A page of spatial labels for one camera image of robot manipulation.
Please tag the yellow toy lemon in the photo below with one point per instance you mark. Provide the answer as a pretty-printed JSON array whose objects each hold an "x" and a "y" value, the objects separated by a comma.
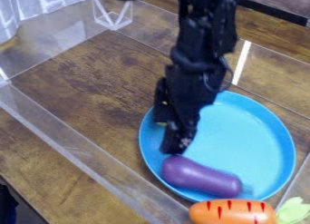
[{"x": 161, "y": 123}]

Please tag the green carrot leaves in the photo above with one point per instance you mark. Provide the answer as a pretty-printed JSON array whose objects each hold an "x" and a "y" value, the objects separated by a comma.
[{"x": 293, "y": 211}]

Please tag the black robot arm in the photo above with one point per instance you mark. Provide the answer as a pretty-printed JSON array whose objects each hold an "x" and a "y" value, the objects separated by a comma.
[{"x": 207, "y": 30}]

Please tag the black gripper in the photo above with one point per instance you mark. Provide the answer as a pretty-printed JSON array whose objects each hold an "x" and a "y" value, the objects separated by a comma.
[{"x": 183, "y": 91}]

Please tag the clear acrylic enclosure wall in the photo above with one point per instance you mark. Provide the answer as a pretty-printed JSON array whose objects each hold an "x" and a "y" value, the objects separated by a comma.
[{"x": 76, "y": 85}]

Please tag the white patterned curtain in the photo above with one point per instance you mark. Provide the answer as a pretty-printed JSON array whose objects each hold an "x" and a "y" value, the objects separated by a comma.
[{"x": 19, "y": 10}]

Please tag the purple toy eggplant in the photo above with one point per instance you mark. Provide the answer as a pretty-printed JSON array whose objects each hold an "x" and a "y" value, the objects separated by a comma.
[{"x": 185, "y": 174}]

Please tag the blue round plate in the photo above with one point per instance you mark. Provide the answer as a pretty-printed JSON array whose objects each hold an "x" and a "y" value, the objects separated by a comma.
[{"x": 243, "y": 139}]

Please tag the orange toy carrot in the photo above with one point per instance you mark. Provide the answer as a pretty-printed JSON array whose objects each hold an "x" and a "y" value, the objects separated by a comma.
[{"x": 233, "y": 212}]

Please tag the black bar in background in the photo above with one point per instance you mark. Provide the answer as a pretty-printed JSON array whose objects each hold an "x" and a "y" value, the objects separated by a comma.
[{"x": 290, "y": 17}]

